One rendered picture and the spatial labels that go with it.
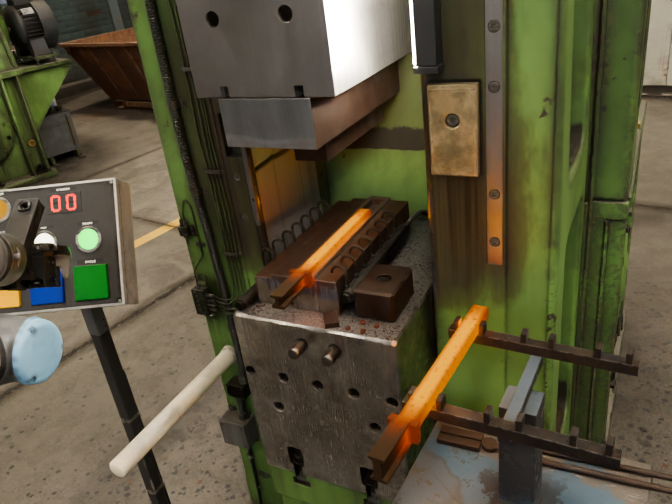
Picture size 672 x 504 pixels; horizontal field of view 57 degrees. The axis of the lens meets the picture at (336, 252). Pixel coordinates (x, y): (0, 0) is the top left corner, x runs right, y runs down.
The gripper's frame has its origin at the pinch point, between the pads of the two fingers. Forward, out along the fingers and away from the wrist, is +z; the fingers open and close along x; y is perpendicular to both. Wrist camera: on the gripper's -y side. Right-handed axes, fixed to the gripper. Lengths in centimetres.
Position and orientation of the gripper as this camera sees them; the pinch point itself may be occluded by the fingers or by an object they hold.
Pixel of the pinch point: (63, 252)
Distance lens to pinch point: 135.3
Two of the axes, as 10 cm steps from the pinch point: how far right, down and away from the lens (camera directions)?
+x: 9.9, -1.0, -0.7
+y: 0.9, 9.9, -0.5
